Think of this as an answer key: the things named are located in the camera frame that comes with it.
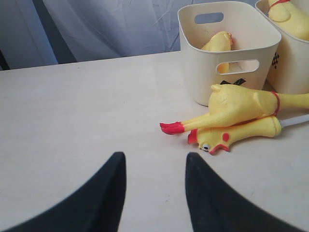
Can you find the severed rubber chicken head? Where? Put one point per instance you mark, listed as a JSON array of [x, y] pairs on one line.
[[213, 139]]

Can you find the blue-grey backdrop curtain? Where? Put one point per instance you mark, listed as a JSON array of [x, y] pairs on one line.
[[49, 32]]

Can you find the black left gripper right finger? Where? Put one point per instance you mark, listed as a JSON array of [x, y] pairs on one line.
[[252, 199]]

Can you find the whole yellow rubber chicken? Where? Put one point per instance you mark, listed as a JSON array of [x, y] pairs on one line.
[[290, 18], [231, 104]]

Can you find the cream bin marked X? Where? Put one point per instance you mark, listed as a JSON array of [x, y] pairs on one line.
[[255, 41]]

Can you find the whole yellow rubber chicken back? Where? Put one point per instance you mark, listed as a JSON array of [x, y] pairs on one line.
[[231, 104]]

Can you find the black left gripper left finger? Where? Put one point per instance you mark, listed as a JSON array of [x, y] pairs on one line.
[[95, 207]]

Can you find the whole yellow rubber chicken front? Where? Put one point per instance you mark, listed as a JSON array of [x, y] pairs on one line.
[[290, 18]]

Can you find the cream bin marked O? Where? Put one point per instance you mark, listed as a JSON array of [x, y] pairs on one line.
[[289, 71]]

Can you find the headless yellow rubber chicken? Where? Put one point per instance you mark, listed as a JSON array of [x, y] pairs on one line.
[[221, 41]]

